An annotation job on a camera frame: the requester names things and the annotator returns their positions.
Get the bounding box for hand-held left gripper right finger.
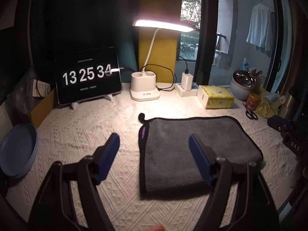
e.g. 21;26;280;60
188;134;281;231

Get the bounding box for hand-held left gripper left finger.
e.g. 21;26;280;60
28;133;121;231

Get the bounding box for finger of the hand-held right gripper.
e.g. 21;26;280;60
267;115;293;133

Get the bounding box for grey towel with black edge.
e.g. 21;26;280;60
138;113;264;195

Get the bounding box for person's left hand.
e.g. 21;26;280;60
144;224;165;231

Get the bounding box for yellow plastic bag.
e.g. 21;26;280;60
254;87;281;119

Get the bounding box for black scissors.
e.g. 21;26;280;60
243;102;259;121

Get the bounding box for red can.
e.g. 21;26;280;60
245;92;262;111

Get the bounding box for white knitted tablecloth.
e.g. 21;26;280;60
5;82;299;231

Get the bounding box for white pot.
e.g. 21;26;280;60
230;77;253;100

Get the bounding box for stainless steel bowl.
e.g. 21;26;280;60
232;70;256;87

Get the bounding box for white tablet stand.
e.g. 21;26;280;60
70;94;113;110

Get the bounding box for yellow tissue box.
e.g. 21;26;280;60
197;85;235;109

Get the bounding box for white power strip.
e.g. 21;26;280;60
174;82;200;97

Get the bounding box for white desk lamp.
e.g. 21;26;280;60
131;19;196;101

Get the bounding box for white charger plug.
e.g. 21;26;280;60
181;72;192;91

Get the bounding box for cardboard box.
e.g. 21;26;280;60
30;89;58;128

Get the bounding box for tablet showing clock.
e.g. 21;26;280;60
54;46;123;106

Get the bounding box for blue plate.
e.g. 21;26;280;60
0;122;39;179

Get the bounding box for small white box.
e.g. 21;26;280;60
26;78;51;98

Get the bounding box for hanging light blue shirt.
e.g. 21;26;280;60
246;3;275;58

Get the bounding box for clear plastic bag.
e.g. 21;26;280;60
10;67;52;115

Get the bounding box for yellow curtain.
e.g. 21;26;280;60
138;0;183;77

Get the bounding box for black looped cable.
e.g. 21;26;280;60
140;64;177;92

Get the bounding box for black charger cable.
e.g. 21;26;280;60
178;56;189;74

